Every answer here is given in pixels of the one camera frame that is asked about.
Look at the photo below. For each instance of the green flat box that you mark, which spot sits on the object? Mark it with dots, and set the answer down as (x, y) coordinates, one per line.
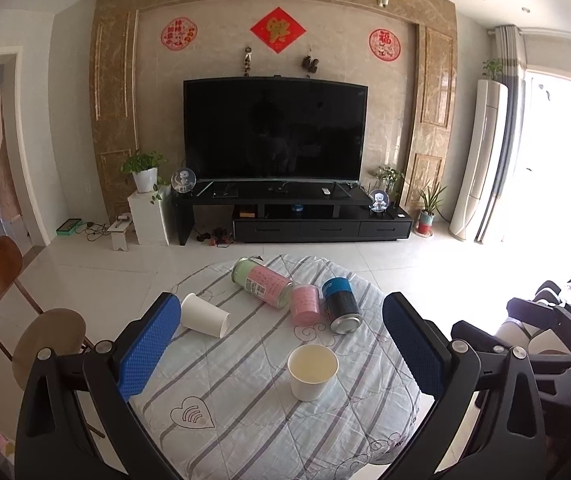
(67, 227)

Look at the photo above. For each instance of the red round wall sticker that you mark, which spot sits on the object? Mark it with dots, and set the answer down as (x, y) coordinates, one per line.
(385, 45)
(178, 33)

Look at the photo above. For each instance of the black television stand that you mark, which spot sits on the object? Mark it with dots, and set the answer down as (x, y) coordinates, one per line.
(285, 210)

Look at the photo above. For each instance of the white side cabinet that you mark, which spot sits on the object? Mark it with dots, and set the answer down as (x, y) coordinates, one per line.
(148, 220)

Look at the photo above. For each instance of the black massage chair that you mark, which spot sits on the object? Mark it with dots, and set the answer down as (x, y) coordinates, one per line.
(540, 340)

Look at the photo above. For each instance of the white paper cup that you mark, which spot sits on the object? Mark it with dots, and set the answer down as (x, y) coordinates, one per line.
(313, 380)
(203, 316)

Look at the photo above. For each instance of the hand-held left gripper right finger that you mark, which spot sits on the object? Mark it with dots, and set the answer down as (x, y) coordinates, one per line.
(415, 347)

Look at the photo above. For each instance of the small white stool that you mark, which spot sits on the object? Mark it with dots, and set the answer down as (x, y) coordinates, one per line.
(119, 234)

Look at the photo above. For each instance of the pink and green can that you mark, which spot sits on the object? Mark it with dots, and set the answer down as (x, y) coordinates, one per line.
(265, 282)

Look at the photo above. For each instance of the hanging bead ornament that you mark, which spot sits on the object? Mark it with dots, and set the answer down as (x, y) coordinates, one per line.
(248, 62)

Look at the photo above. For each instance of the red diamond wall poster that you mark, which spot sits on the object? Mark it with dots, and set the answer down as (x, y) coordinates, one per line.
(277, 30)

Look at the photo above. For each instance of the round table with striped cloth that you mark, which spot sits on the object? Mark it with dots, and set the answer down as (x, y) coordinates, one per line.
(245, 385)

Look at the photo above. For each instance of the crystal ball ornament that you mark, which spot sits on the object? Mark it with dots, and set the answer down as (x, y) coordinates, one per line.
(379, 201)
(184, 181)

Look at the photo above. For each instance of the leafy green potted plant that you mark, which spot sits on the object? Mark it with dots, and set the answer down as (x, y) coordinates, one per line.
(389, 177)

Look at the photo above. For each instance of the potted ivy in white pot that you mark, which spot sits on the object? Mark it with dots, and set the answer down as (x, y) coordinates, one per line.
(144, 172)

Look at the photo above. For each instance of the small pink can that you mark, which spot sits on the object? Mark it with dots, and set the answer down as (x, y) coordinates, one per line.
(308, 305)

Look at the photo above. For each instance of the blue and black can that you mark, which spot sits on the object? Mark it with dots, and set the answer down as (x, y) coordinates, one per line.
(341, 305)

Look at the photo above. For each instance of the grey striped curtain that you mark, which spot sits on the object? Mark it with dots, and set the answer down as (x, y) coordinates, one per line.
(508, 125)

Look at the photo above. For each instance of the black flat television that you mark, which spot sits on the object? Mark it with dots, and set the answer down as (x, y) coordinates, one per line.
(275, 130)

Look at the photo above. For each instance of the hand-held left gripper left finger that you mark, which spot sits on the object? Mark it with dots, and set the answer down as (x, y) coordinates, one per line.
(148, 347)

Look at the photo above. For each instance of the white standing air conditioner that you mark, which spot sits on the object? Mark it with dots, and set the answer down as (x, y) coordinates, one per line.
(480, 160)

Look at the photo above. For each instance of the dark clutter on floor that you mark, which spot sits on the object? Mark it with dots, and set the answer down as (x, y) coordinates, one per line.
(214, 236)

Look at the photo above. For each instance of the potted plant in patterned pot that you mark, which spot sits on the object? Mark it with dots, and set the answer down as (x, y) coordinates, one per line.
(428, 210)

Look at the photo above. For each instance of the pinecone wall ornament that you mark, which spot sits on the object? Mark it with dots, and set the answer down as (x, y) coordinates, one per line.
(311, 64)

